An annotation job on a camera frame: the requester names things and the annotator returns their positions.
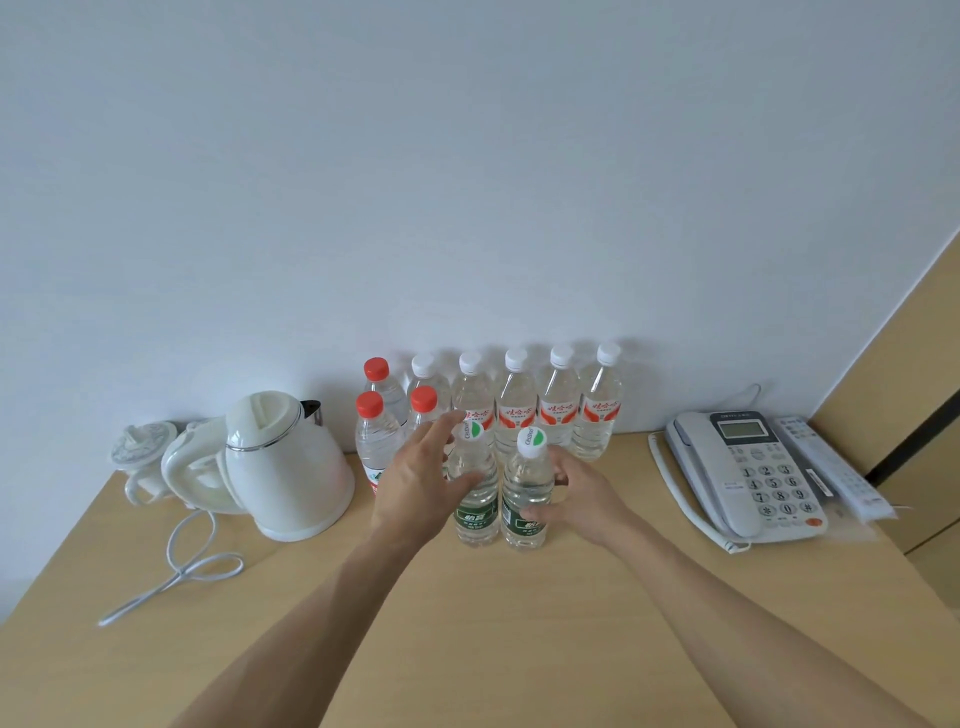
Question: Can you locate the person's left hand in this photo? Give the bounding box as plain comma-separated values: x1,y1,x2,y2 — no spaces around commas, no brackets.
371,410,489,553

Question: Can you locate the person's right hand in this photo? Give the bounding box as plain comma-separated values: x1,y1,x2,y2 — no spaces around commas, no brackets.
521,448,639,553

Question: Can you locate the red cap water bottle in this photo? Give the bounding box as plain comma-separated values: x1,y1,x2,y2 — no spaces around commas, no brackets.
353,392,406,496
363,357,410,429
407,386,451,459

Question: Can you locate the green label water bottle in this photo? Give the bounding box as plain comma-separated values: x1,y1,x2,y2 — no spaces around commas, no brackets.
500,427,556,551
446,419,502,547

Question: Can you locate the white cap water bottle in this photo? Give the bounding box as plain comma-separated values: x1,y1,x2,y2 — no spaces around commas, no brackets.
408,353,453,410
452,350,496,451
569,342,624,461
538,344,583,451
494,347,540,459

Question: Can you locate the person's right forearm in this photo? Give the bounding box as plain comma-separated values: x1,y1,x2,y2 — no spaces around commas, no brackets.
599,517,931,728

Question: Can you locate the person's left forearm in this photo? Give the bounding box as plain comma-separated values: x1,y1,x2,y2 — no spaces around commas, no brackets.
172,536,421,728

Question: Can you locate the white electric kettle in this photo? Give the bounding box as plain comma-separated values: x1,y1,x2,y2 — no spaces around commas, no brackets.
161,390,356,543

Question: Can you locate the white telephone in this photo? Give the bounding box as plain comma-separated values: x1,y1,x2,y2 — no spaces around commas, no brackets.
648,410,829,555

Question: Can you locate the wooden table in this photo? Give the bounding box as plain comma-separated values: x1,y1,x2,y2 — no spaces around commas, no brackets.
0,431,960,728

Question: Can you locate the bagged remote control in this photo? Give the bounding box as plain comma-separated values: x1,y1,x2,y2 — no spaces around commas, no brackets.
772,416,898,526

